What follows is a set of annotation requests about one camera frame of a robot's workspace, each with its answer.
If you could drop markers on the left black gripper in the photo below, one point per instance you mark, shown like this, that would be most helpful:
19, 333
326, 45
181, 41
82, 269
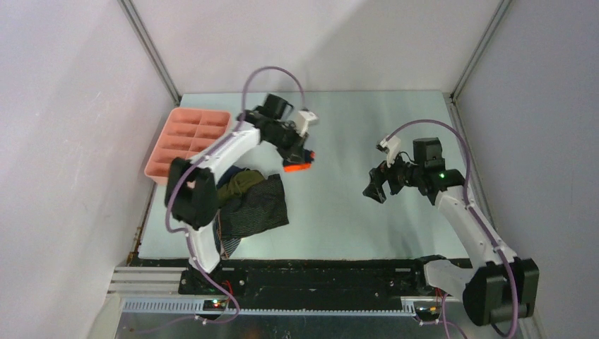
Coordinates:
294, 151

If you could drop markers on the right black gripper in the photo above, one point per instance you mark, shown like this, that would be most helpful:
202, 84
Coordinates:
378, 176

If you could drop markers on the navy orange underwear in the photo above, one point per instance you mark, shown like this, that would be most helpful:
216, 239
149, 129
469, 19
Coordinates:
299, 163

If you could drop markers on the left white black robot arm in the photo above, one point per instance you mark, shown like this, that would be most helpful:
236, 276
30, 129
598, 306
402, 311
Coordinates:
191, 193

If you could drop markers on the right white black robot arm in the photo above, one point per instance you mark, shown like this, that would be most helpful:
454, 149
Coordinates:
499, 286

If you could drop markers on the dark blue underwear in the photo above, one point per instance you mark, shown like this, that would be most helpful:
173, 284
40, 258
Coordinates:
228, 175

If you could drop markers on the olive green underwear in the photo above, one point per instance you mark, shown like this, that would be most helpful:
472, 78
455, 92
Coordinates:
238, 184

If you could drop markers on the dark striped underwear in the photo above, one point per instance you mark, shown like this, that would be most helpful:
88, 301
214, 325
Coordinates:
260, 209

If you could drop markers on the pink divided storage tray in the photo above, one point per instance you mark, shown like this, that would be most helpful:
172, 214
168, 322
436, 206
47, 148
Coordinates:
187, 132

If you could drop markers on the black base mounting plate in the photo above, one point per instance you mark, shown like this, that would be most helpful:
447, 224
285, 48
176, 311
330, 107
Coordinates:
303, 285

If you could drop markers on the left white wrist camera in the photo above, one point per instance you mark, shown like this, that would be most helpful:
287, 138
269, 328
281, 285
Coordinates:
303, 119

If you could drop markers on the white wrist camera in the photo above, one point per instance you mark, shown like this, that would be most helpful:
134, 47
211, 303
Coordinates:
303, 119
391, 146

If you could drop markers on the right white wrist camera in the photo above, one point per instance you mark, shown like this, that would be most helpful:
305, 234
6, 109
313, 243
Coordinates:
391, 146

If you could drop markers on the right aluminium corner post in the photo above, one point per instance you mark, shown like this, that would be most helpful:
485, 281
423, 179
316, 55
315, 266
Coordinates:
483, 43

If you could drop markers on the aluminium corner post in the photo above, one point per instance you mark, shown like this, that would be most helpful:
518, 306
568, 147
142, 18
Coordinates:
483, 43
144, 37

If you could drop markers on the left aluminium corner post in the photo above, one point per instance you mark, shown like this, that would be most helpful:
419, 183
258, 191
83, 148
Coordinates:
144, 37

